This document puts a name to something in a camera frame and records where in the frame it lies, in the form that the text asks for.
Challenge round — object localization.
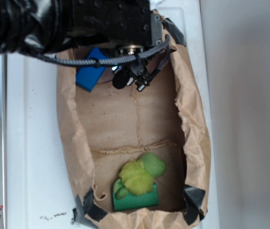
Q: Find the white plastic tray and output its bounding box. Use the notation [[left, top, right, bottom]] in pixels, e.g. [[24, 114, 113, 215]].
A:
[[4, 0, 220, 229]]

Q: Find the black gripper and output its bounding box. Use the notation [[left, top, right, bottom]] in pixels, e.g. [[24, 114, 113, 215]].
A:
[[65, 0, 162, 91]]

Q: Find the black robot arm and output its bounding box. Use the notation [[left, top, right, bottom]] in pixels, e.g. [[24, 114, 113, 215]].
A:
[[0, 0, 167, 91]]

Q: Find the blue rectangular block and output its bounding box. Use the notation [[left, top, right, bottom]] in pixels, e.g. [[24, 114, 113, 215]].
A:
[[76, 48, 108, 92]]

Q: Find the green rectangular block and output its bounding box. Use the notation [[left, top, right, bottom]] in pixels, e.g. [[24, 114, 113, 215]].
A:
[[112, 183, 159, 211]]

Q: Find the grey braided cable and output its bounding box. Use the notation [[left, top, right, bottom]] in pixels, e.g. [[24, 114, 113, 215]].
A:
[[31, 35, 171, 84]]

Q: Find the brown paper bag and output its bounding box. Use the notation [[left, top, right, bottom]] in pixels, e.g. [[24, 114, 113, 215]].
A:
[[56, 18, 211, 229]]

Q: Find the green plush turtle toy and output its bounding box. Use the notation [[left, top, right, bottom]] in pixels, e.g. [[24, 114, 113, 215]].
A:
[[113, 152, 167, 200]]

